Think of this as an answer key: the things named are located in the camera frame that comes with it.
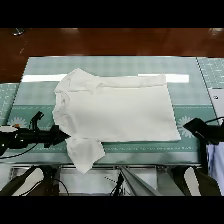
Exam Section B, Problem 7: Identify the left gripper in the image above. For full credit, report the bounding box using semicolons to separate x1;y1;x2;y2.
41;124;72;149

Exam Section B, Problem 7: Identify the white T-shirt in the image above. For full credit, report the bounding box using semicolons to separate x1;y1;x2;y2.
52;67;182;175

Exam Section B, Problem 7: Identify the light blue garment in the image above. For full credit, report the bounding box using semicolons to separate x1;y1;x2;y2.
205;142;224;196

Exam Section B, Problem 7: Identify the black cable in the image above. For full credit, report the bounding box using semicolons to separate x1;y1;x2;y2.
203;116;224;125
104;172;126;197
0;143;38;160

